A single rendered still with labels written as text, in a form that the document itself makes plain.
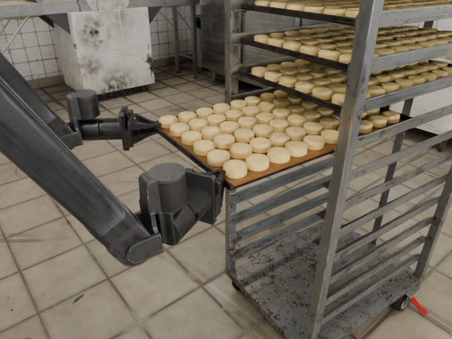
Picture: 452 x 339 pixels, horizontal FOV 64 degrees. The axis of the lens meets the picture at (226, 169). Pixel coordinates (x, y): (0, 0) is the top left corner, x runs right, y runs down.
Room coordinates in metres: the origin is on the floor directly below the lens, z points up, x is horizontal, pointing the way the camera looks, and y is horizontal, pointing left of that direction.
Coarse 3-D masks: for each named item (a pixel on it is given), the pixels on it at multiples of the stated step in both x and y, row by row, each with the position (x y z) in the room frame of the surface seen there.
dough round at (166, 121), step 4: (164, 116) 0.92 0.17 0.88; (168, 116) 0.92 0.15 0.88; (172, 116) 0.92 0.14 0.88; (160, 120) 0.90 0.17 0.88; (164, 120) 0.89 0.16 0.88; (168, 120) 0.89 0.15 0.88; (172, 120) 0.89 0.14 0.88; (176, 120) 0.90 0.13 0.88; (164, 124) 0.89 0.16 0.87; (168, 124) 0.89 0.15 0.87
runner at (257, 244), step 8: (312, 216) 1.33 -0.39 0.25; (296, 224) 1.28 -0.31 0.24; (304, 224) 1.29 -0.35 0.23; (272, 232) 1.20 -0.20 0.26; (280, 232) 1.23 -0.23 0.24; (288, 232) 1.24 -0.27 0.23; (256, 240) 1.16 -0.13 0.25; (264, 240) 1.18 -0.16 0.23; (272, 240) 1.18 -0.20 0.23; (240, 248) 1.11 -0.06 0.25; (248, 248) 1.13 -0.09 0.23; (256, 248) 1.13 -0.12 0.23; (232, 256) 1.09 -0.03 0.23; (240, 256) 1.09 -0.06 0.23
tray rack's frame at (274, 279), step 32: (384, 192) 1.26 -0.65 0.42; (448, 192) 1.05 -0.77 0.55; (320, 224) 1.40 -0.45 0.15; (256, 256) 1.17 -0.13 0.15; (288, 256) 1.17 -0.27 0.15; (352, 256) 1.17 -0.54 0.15; (384, 256) 1.17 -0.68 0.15; (256, 288) 1.00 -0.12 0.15; (288, 288) 1.00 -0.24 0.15; (384, 288) 1.00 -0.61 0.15; (416, 288) 1.03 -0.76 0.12; (288, 320) 0.85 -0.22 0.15; (352, 320) 0.85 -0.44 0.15
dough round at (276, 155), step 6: (270, 150) 0.72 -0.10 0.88; (276, 150) 0.72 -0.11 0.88; (282, 150) 0.72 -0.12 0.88; (288, 150) 0.72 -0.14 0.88; (270, 156) 0.70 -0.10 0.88; (276, 156) 0.69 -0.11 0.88; (282, 156) 0.69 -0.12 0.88; (288, 156) 0.70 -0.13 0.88; (276, 162) 0.69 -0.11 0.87; (282, 162) 0.69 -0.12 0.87
